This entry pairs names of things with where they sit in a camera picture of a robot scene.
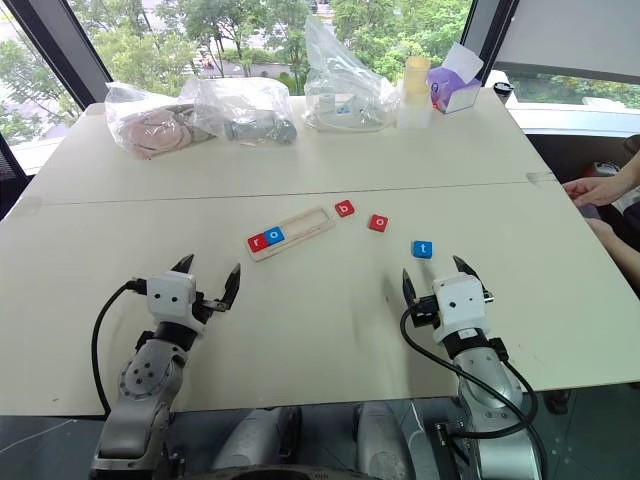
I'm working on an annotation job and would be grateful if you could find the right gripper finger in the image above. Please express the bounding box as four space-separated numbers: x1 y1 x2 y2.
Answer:
401 267 419 305
451 255 479 277

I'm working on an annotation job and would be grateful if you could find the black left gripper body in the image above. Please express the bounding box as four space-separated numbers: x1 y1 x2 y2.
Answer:
191 289 225 324

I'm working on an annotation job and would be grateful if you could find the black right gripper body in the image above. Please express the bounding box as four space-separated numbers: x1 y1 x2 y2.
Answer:
412 293 441 329

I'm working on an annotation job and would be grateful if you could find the wooden letter tray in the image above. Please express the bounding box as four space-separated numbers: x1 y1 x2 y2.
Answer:
246 205 337 265

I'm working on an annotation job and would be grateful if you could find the bystander bare hand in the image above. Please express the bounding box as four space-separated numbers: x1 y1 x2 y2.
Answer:
561 176 620 208

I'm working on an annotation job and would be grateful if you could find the plastic bag with pink items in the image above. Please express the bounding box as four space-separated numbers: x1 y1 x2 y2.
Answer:
103 81 222 162

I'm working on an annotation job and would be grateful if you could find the plastic bag with grey items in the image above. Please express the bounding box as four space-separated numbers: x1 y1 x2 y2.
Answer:
178 76 299 148

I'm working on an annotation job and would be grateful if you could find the translucent white container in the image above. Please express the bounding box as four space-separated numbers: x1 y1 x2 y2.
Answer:
396 98 433 131

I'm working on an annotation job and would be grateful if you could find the black chair wheel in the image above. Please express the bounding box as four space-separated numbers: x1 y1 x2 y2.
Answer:
546 388 572 415

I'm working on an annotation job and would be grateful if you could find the purple tissue box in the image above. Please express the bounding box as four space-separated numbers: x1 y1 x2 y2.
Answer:
426 42 486 116

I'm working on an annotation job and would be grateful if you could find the black lidded cup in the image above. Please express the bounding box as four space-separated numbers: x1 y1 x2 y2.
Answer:
493 81 517 108

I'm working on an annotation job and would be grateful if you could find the yellow cup stack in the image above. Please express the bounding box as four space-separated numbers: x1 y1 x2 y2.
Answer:
403 55 432 108

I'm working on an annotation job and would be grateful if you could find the black chair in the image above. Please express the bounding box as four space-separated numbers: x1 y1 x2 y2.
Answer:
0 133 27 222

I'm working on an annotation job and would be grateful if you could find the clear bag with white items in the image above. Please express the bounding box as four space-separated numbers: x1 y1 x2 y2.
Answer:
301 13 402 134

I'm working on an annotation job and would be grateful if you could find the grey roller blind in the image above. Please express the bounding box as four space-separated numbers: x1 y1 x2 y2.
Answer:
491 0 640 85

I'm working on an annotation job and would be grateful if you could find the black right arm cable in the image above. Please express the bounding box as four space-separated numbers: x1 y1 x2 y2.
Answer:
399 304 547 480

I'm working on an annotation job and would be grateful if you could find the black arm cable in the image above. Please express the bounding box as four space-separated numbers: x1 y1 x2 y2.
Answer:
90 278 149 416
399 304 547 480

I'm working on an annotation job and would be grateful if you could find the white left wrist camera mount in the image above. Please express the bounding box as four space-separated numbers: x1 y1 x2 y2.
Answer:
145 272 209 334

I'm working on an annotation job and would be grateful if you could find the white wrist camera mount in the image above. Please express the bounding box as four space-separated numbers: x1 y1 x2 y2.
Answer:
431 273 489 344
145 272 209 334

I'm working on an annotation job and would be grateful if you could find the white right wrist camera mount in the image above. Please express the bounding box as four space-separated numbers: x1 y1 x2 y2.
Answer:
431 273 489 344

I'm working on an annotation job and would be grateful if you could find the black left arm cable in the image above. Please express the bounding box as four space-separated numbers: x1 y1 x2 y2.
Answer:
90 278 149 416

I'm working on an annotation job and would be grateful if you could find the black window frame pillar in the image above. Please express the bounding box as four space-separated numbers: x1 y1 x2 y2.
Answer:
458 0 507 47
8 0 115 110

